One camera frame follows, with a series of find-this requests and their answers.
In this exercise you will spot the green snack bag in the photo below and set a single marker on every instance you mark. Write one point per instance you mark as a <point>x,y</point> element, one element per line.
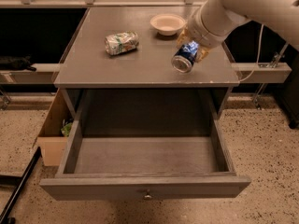
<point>66,128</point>

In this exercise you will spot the blue pepsi can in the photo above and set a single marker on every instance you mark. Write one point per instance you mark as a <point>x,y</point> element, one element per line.
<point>184,59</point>

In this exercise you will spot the black metal stand leg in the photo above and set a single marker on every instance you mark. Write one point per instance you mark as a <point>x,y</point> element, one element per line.
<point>18,183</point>

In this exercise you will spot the white paper bowl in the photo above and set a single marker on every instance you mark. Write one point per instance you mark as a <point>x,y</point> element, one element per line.
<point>167,24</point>

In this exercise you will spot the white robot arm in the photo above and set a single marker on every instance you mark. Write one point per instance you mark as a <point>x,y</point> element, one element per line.
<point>281,16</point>

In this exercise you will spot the grey wooden cabinet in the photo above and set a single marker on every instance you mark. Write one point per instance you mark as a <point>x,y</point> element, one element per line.
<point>141,82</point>

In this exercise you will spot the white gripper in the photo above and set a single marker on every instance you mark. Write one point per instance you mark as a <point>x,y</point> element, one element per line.
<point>202,32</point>

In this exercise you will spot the black object on rail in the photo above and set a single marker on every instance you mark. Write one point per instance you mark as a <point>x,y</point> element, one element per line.
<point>16,63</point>

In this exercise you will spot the green and white soda can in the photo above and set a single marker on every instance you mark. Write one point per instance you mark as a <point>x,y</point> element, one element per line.
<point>122,42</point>

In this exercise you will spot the brown cardboard box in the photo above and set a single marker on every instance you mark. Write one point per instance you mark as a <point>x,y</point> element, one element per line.
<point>50,139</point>

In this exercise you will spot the grey open drawer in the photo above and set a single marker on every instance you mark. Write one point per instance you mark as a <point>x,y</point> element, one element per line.
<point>119,158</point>

